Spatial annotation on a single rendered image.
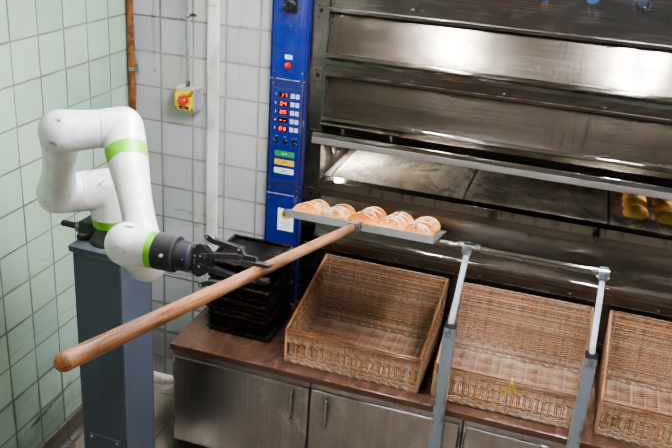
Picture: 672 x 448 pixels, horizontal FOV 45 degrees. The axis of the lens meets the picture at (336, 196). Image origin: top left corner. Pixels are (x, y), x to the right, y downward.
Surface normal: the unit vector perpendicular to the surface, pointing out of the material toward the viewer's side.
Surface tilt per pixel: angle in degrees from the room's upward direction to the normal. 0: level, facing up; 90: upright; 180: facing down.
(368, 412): 90
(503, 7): 90
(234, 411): 90
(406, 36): 70
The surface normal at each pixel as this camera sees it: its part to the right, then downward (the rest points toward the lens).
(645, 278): -0.28, 0.00
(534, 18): -0.30, 0.33
